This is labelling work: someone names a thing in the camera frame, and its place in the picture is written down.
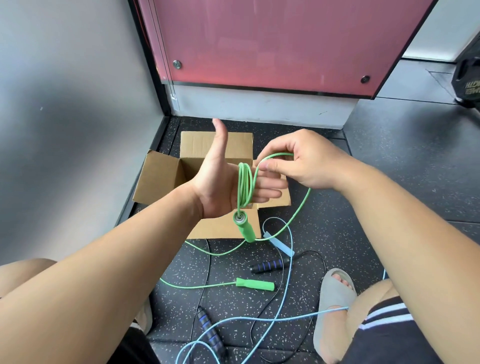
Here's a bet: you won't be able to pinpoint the person's right hand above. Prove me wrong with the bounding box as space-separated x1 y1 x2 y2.
255 129 355 194

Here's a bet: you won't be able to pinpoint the person's left hand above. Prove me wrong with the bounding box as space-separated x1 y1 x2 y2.
189 118 290 220

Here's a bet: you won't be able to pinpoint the brown cardboard box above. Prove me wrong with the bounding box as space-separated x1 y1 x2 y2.
132 131 292 240

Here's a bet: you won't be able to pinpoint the light blue jump rope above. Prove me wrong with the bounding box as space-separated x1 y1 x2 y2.
175 216 387 364

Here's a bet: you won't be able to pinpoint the black jump rope blue-striped handles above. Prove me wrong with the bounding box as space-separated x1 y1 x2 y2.
187 239 328 364

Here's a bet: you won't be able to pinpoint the green jump rope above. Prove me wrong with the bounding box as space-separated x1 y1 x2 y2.
160 151 312 293

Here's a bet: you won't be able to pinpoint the person's right forearm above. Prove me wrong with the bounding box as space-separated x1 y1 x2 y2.
339 157 480 364

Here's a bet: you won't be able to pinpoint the person's left forearm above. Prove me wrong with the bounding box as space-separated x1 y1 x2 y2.
0 185 203 364

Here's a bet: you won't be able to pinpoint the pink glass panel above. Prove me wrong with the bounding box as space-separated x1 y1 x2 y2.
136 0 440 100

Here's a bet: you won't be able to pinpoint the grey right slipper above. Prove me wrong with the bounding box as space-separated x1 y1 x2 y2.
313 268 358 361

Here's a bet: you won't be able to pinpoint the black gym equipment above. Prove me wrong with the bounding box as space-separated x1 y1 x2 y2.
451 35 480 112

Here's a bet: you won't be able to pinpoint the black white-striped shorts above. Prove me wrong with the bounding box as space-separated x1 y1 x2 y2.
108 296 445 364

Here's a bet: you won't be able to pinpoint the thin blind pull cord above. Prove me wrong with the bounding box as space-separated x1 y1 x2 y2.
146 0 180 112

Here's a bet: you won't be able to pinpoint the black wall edge trim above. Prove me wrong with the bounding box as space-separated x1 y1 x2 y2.
114 0 173 228

